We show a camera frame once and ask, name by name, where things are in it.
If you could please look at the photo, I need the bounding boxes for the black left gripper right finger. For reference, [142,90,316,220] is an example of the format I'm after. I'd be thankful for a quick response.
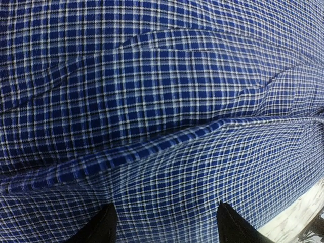
[217,202,272,243]

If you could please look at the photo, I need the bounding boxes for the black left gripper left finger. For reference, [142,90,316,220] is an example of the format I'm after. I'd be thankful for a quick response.
[66,203,117,243]

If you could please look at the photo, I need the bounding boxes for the blue plaid button shirt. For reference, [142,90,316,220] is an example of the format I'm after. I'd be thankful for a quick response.
[1,1,323,242]

